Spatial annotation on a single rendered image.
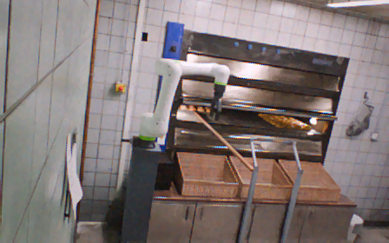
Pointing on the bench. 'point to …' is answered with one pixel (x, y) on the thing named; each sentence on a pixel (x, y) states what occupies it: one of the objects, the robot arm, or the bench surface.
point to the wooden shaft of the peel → (226, 143)
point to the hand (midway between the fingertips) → (214, 117)
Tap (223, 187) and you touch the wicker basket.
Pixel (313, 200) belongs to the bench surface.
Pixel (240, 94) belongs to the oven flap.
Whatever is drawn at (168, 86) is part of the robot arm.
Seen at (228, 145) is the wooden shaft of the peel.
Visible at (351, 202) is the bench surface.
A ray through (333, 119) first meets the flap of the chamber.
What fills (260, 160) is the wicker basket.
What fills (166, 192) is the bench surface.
